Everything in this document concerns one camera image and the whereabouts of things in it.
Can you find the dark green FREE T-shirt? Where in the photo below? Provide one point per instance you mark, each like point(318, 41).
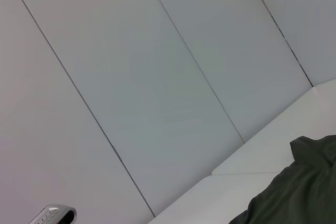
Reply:
point(296, 190)

